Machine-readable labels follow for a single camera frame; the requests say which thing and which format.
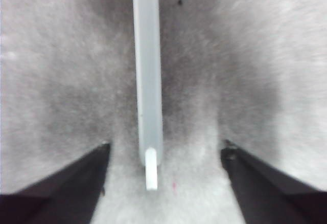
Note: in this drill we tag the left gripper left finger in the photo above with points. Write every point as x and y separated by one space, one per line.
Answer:
58 196

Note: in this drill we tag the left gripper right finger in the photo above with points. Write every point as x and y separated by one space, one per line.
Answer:
270 196

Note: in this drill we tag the cup brush with sponge head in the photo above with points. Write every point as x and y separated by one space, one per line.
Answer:
148 80

